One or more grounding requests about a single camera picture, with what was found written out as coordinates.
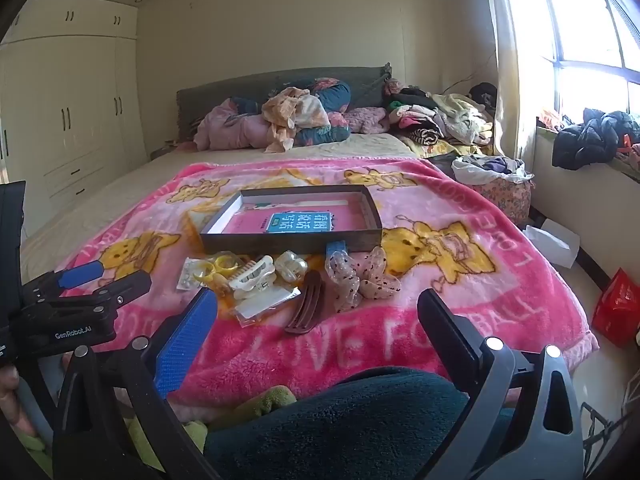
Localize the shallow grey cardboard box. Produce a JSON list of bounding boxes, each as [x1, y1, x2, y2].
[[200, 184, 383, 256]]

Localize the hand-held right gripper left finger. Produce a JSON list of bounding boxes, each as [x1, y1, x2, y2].
[[52, 287, 221, 480]]

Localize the white hair claw clip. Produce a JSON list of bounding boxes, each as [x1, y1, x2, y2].
[[229, 255, 277, 296]]

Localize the red bag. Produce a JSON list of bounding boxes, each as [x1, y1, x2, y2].
[[591, 268, 640, 348]]

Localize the pink quilt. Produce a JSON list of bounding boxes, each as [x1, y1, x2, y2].
[[194, 99, 267, 151]]

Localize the black jacket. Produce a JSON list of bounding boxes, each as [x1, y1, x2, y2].
[[552, 109, 640, 171]]

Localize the orange and white cloth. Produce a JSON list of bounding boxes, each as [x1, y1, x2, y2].
[[262, 87, 331, 153]]

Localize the cream curtain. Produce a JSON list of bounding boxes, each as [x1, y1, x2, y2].
[[477, 0, 540, 161]]

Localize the cream wardrobe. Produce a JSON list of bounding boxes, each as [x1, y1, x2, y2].
[[0, 0, 148, 241]]

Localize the window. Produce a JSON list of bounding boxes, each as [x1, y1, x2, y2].
[[500, 0, 640, 126]]

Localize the dotted sheer hair bow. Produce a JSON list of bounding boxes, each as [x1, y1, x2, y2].
[[325, 252, 363, 313], [360, 246, 402, 301]]

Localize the black wire basket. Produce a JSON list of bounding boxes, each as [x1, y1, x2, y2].
[[580, 402, 640, 480]]

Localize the yellow-green cloth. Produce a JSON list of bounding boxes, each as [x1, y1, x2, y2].
[[20, 385, 298, 476]]

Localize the grey-green headboard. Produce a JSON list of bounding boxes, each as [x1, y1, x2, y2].
[[176, 65, 393, 142]]

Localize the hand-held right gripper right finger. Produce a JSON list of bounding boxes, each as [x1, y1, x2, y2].
[[417, 289, 586, 480]]

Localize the floral fabric bag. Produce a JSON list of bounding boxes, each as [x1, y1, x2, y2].
[[470, 180, 533, 227]]

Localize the white box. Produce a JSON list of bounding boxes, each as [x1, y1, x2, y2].
[[522, 219, 581, 268]]

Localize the white bag of clothes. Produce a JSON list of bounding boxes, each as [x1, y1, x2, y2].
[[451, 155, 535, 186]]

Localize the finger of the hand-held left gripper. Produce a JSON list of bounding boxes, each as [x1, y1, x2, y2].
[[30, 259, 108, 293], [55, 270, 153, 311]]

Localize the person's left hand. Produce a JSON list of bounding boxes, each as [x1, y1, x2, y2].
[[0, 362, 23, 436]]

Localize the pink knit garment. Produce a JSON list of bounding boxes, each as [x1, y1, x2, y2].
[[345, 107, 391, 135]]

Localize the clear packet with white card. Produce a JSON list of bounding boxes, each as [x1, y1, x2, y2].
[[232, 287, 301, 328]]

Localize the bed with beige sheet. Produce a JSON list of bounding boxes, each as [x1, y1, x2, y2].
[[20, 132, 451, 271]]

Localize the dark teal floral pillow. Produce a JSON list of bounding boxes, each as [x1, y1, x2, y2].
[[295, 79, 353, 147]]

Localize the pink book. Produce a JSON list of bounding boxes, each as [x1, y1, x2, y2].
[[222, 204, 363, 236]]

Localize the brown hair comb clip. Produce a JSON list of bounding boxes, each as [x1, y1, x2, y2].
[[285, 270, 322, 335]]

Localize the orange items on windowsill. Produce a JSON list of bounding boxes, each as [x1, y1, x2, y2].
[[537, 110, 572, 133]]

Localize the pink printed blanket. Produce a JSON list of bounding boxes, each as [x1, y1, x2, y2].
[[55, 159, 600, 408]]

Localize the pile of clothes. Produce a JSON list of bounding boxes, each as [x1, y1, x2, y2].
[[382, 80, 497, 158]]

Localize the clear packet of yellow rings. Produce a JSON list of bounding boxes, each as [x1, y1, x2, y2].
[[177, 255, 246, 292]]

